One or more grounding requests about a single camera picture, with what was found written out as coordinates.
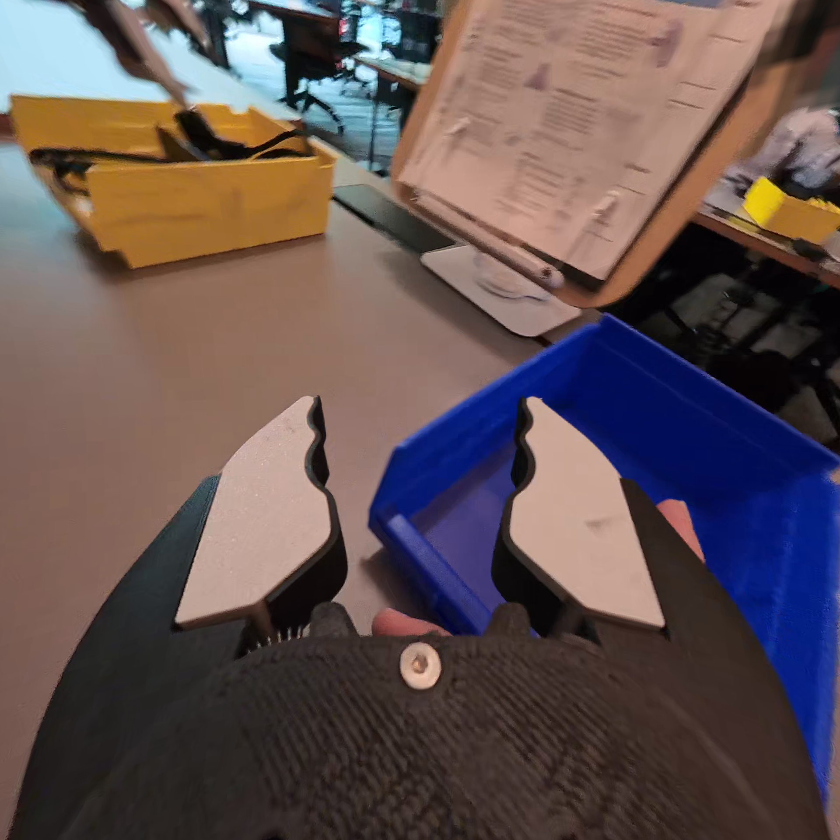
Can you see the wooden instruction board stand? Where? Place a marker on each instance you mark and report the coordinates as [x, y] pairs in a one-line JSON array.
[[558, 98]]

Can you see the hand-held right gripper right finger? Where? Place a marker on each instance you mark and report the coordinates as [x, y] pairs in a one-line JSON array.
[[577, 525]]

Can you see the person's right hand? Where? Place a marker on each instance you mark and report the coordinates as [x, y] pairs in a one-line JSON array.
[[682, 525]]

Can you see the grey desk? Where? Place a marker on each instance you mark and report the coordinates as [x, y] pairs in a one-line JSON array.
[[197, 341]]

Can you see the yellow plastic bin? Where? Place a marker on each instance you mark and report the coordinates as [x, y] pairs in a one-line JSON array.
[[197, 210], [787, 213]]

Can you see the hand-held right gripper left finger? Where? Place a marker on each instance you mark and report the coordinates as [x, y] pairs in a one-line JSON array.
[[262, 525]]

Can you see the blue plastic bin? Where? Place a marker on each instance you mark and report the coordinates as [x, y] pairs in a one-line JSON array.
[[722, 426]]

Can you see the black office chair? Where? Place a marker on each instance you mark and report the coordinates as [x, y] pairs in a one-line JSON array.
[[315, 59]]

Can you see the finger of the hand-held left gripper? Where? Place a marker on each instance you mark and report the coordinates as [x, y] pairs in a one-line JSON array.
[[151, 65]]

